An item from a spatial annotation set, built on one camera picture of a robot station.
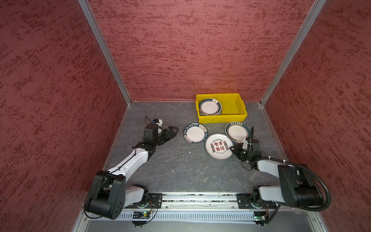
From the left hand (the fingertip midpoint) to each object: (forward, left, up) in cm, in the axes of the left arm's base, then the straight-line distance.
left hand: (174, 134), depth 86 cm
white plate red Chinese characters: (-2, -28, -13) cm, 31 cm away
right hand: (-4, -36, -12) cm, 38 cm away
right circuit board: (-40, -46, -14) cm, 62 cm away
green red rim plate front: (+30, -26, -8) cm, 41 cm away
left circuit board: (-40, +13, -12) cm, 43 cm away
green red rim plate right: (+9, -44, -12) cm, 47 cm away
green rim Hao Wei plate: (+8, -14, -12) cm, 20 cm away
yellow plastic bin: (+32, -46, -13) cm, 58 cm away
